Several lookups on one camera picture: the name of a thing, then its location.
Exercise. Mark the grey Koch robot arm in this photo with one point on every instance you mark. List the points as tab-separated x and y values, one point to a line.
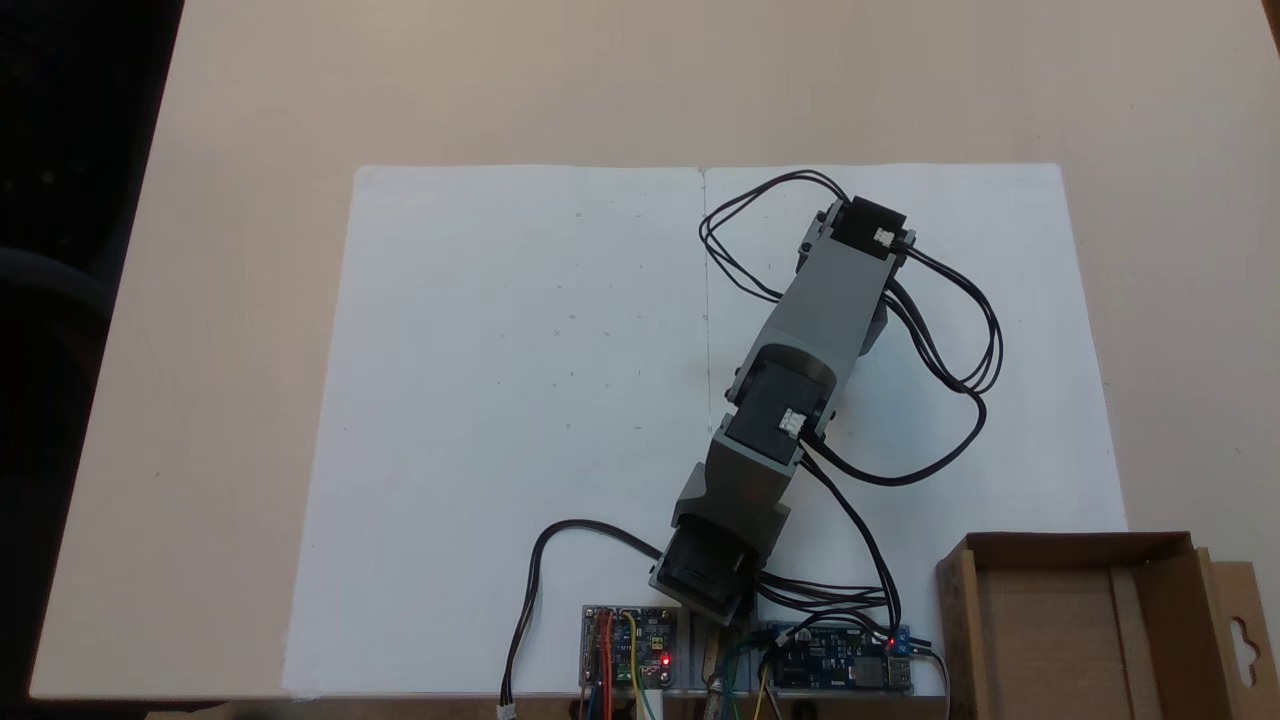
830	300

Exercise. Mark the white paper sheet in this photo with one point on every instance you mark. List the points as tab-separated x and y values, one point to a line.
500	400
1040	300

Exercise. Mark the circuit board with blue terminals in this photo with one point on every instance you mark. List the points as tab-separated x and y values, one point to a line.
830	660

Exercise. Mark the brown cardboard box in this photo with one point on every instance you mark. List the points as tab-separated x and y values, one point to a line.
1060	620

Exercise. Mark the small motor controller board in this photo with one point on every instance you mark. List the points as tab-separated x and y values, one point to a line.
635	645

